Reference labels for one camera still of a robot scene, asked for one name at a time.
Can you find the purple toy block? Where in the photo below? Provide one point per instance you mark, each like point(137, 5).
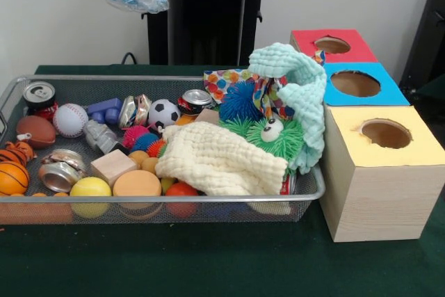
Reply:
point(104, 109)

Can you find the dark green side table cloth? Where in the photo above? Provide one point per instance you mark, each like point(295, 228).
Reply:
point(434, 90)

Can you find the shallow clear mesh bin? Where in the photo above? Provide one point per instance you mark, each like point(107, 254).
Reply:
point(271, 211)

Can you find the green spiky toy with eyes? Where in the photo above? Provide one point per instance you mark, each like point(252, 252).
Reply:
point(274, 140)

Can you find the silver drink can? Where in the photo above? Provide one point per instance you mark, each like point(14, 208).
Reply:
point(39, 94)

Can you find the black chair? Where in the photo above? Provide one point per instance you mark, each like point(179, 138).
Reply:
point(431, 32)

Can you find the white baseball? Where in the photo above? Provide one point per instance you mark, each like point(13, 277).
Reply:
point(70, 120)

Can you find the mint green muslin cloth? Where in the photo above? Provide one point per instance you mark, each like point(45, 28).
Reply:
point(306, 102)

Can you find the orange toy basketball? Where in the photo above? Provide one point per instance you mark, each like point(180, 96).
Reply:
point(13, 178)

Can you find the cream yellow cloth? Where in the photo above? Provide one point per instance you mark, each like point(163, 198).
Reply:
point(222, 161)

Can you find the brown toy football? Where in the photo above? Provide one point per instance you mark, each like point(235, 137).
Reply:
point(36, 131)

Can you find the large blue fuzzy spiky ball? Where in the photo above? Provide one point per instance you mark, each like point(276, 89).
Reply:
point(240, 102)

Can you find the large polka dot cloth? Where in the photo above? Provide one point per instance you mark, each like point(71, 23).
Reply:
point(219, 81)

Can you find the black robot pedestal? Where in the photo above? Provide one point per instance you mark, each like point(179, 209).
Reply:
point(205, 15)

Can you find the black white soccer ball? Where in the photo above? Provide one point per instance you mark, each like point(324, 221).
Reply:
point(164, 113)

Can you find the yellow ball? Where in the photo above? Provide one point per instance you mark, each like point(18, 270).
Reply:
point(90, 186)

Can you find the grey plastic bottle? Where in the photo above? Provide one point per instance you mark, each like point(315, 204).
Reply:
point(101, 135)

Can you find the wooden box with three holes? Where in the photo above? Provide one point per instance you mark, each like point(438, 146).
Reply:
point(382, 199)

